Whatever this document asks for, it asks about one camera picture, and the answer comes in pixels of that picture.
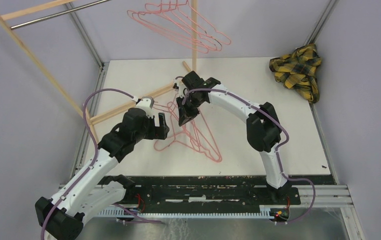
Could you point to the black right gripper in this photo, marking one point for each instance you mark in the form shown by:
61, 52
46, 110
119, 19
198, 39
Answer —
185, 114

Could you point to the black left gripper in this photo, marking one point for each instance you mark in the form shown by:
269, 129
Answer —
157, 132

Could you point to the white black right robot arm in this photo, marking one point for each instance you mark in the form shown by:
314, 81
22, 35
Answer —
263, 129

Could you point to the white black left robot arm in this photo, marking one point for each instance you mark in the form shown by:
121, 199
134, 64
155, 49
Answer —
64, 215

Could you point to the yellow plaid shirt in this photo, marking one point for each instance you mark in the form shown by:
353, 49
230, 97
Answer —
297, 71

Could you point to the metal rack rod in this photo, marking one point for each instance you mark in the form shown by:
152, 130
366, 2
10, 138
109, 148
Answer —
58, 14

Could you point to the pink wire hanger pile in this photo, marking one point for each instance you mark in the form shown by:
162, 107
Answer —
192, 129

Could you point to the pink wire hanger with hook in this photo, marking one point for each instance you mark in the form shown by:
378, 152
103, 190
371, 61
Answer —
200, 144

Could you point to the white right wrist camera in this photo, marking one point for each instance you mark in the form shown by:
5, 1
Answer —
178, 86

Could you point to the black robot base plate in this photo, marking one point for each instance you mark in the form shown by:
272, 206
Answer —
211, 194

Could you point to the white slotted cable duct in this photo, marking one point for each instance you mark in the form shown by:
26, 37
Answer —
264, 213

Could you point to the wooden clothes rack frame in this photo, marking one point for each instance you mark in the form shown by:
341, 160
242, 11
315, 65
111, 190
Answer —
92, 121

